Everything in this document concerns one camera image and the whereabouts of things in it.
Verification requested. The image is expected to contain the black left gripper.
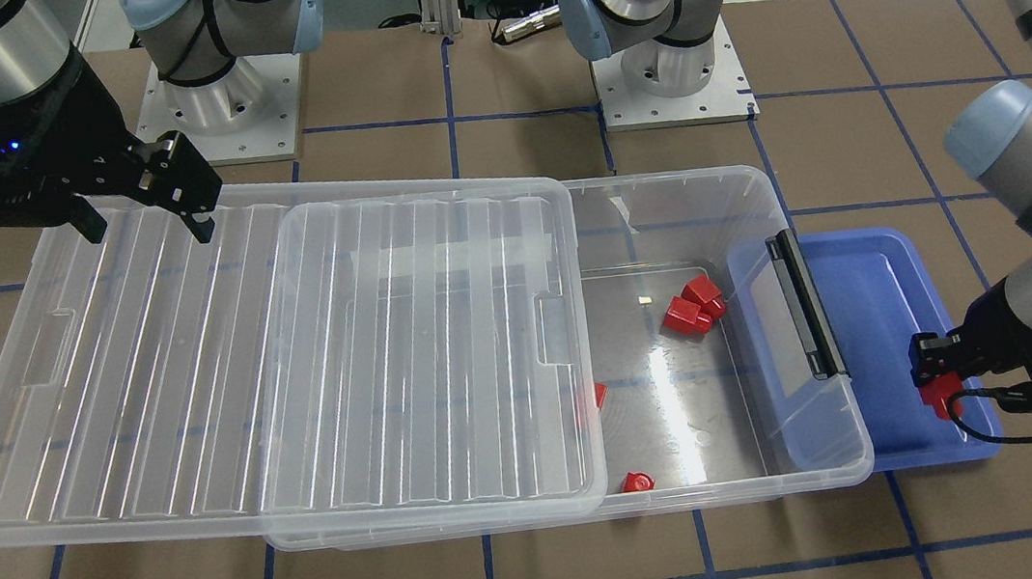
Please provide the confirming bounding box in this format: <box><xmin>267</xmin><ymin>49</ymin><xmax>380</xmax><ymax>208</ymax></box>
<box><xmin>908</xmin><ymin>288</ymin><xmax>1032</xmax><ymax>420</ymax></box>

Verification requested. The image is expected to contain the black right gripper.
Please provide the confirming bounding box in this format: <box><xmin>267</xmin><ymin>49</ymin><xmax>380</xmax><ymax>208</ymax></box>
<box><xmin>0</xmin><ymin>49</ymin><xmax>223</xmax><ymax>245</ymax></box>

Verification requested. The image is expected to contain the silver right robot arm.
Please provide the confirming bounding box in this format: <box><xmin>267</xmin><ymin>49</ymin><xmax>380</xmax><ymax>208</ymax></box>
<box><xmin>0</xmin><ymin>0</ymin><xmax>324</xmax><ymax>244</ymax></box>

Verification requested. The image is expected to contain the clear plastic storage box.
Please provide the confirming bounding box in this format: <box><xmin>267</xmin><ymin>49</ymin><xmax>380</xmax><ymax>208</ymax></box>
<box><xmin>254</xmin><ymin>166</ymin><xmax>874</xmax><ymax>550</ymax></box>

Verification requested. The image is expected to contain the clear plastic box lid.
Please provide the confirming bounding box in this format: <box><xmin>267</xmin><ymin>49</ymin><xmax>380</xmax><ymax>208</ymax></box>
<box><xmin>0</xmin><ymin>176</ymin><xmax>608</xmax><ymax>548</ymax></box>

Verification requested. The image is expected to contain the blue plastic tray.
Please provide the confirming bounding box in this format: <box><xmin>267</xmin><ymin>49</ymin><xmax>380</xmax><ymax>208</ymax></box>
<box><xmin>725</xmin><ymin>214</ymin><xmax>1005</xmax><ymax>486</ymax></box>

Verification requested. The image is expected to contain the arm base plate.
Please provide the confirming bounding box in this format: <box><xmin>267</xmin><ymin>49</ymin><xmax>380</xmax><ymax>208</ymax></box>
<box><xmin>136</xmin><ymin>54</ymin><xmax>307</xmax><ymax>167</ymax></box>
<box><xmin>590</xmin><ymin>18</ymin><xmax>761</xmax><ymax>132</ymax></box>

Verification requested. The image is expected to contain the black box latch handle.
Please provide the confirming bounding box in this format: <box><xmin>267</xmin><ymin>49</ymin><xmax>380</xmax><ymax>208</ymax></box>
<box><xmin>765</xmin><ymin>228</ymin><xmax>850</xmax><ymax>380</ymax></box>

